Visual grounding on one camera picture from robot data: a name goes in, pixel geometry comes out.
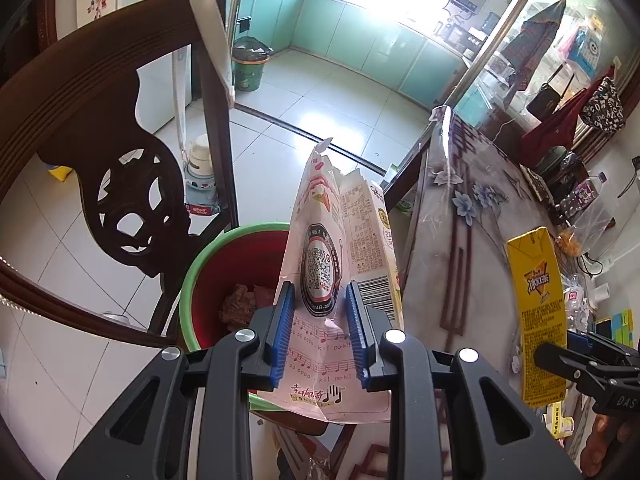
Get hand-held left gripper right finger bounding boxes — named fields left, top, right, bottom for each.
left=345, top=281, right=583, bottom=480

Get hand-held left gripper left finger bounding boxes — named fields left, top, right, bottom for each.
left=56, top=281, right=296, bottom=480

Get blue white hanging organiser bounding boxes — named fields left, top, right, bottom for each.
left=570, top=25, right=603, bottom=68

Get carved dark wooden chair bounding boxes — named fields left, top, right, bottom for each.
left=0, top=0, right=241, bottom=351

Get white blue jar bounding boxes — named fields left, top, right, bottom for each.
left=184, top=134, right=221, bottom=206

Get pink printed pouch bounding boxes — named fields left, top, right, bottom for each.
left=248, top=136, right=405, bottom=426

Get black white patterned bag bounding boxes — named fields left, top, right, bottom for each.
left=579, top=76, right=626, bottom=133

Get small yellow box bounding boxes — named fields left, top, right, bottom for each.
left=542, top=402, right=576, bottom=438

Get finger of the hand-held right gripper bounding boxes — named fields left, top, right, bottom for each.
left=567, top=331, right=640, bottom=361
left=534, top=342, right=626, bottom=391

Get glass sliding door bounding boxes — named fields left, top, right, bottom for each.
left=430, top=0, right=640, bottom=128

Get blue red hanging cloth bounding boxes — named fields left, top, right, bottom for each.
left=500, top=0, right=568, bottom=93

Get red basin with green rim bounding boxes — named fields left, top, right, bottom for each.
left=179, top=222, right=331, bottom=436

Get person's right hand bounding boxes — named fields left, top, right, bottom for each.
left=582, top=412, right=638, bottom=480

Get white cloth strap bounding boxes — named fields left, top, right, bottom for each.
left=172, top=0, right=236, bottom=161

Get green trash can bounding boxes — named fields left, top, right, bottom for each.
left=231, top=36, right=275, bottom=92

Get dark red garment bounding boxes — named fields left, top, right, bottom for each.
left=520, top=65, right=616, bottom=166

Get yellow drink carton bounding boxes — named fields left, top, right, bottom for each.
left=506, top=226, right=568, bottom=407

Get clear zip bag orange snacks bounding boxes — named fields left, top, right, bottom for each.
left=555, top=195, right=617, bottom=257

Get teal kitchen base cabinets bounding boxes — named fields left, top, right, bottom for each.
left=235, top=0, right=468, bottom=103

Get dark snack packet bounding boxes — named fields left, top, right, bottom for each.
left=520, top=165, right=557, bottom=202

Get crumpled brown wrapper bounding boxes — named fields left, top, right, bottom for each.
left=220, top=284, right=276, bottom=333

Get black handbag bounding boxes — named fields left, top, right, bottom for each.
left=527, top=67, right=576, bottom=121

